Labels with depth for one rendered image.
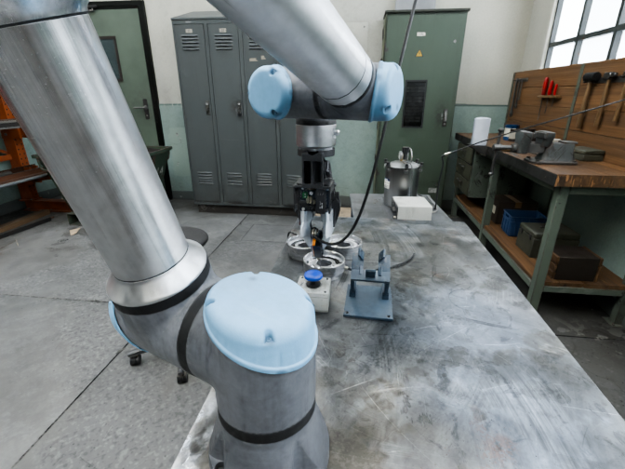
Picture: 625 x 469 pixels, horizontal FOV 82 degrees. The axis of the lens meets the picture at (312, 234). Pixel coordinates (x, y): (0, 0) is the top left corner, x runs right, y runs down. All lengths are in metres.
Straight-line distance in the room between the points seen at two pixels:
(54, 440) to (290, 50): 1.70
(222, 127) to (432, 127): 2.06
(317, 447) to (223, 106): 3.53
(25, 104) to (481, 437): 0.61
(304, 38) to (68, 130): 0.21
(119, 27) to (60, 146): 4.50
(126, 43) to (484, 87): 3.77
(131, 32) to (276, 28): 4.44
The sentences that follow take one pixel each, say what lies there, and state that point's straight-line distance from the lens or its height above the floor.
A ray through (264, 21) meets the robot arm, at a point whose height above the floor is 1.28.
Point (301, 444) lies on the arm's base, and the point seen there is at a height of 0.87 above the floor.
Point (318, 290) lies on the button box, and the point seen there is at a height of 0.85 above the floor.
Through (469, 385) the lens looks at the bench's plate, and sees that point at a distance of 0.66.
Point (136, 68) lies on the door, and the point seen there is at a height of 1.48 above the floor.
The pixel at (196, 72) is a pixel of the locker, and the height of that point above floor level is 1.42.
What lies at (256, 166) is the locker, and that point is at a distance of 3.77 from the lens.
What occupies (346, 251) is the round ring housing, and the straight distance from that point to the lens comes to 0.97.
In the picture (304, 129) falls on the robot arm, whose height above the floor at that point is 1.17.
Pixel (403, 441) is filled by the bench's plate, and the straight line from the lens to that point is 0.56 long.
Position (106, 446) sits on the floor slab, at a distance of 1.74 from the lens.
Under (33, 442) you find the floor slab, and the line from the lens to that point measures 1.89.
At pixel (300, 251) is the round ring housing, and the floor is 0.83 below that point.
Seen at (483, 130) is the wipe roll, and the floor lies 0.97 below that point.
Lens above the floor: 1.23
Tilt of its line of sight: 22 degrees down
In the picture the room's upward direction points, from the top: straight up
